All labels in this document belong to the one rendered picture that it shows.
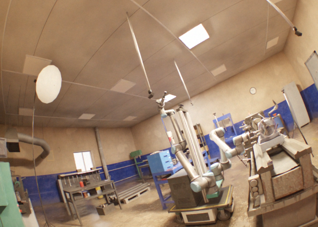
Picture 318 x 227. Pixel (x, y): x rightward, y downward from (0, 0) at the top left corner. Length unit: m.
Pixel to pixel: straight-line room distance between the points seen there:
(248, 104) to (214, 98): 1.64
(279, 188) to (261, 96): 5.81
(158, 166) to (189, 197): 1.08
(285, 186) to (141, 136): 8.58
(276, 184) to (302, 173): 0.26
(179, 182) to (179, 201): 0.33
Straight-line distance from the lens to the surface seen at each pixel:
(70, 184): 4.06
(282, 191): 1.42
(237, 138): 1.72
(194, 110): 7.28
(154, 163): 2.98
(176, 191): 2.19
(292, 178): 1.39
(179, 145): 2.05
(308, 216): 1.74
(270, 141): 1.80
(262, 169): 1.31
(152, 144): 8.67
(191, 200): 2.16
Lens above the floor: 1.26
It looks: 17 degrees up
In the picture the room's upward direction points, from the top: 17 degrees counter-clockwise
